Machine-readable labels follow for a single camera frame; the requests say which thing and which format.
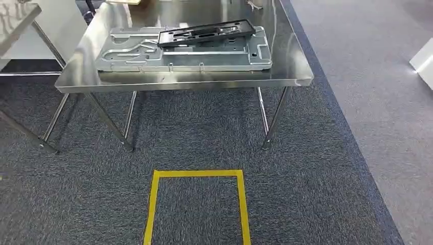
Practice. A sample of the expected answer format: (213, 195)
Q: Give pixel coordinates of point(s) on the black metal plate with slots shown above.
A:
(206, 33)

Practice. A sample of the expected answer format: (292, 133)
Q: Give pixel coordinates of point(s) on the grey metal tray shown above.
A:
(203, 60)

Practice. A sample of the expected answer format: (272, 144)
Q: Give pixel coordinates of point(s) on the steel bench with legs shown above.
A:
(287, 69)

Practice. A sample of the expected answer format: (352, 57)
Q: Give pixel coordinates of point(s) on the beige flat board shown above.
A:
(123, 1)

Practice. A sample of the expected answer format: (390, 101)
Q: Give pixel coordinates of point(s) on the white cabinet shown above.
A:
(67, 27)

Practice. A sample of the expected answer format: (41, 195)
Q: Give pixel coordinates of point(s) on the white box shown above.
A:
(424, 64)

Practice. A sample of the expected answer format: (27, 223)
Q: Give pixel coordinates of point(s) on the steel side table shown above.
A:
(13, 20)

